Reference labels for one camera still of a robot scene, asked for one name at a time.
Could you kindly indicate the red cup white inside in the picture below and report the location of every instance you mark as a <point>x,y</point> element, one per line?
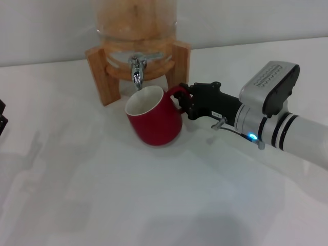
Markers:
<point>156,125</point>

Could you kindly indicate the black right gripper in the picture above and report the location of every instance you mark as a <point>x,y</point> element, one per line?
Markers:
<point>212,102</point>

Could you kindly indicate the silver black wrist camera box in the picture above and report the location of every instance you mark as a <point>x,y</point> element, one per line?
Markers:
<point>271,84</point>

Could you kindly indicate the chrome faucet tap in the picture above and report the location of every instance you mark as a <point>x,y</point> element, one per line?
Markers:
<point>137,74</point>

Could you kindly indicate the wooden dispenser stand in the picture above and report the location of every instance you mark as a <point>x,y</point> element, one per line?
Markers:
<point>180,66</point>

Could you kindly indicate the glass beverage dispenser jar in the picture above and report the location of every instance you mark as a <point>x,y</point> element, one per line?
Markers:
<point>135,23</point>

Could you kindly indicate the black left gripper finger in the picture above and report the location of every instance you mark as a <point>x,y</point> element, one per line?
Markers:
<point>2,123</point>

